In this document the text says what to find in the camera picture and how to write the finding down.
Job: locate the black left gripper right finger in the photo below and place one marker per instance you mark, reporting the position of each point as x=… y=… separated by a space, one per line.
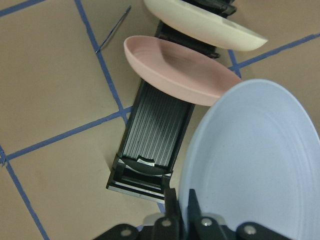
x=194 y=212

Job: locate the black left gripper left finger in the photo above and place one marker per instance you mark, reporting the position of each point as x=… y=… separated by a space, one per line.
x=172 y=213

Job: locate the light blue plate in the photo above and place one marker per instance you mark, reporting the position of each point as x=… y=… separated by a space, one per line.
x=255 y=157

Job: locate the pink plate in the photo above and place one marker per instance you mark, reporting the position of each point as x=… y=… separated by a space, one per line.
x=178 y=71

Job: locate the cream plate in rack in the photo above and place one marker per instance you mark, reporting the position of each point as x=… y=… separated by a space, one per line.
x=205 y=26

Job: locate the black dish rack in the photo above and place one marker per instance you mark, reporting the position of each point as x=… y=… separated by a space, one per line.
x=144 y=163

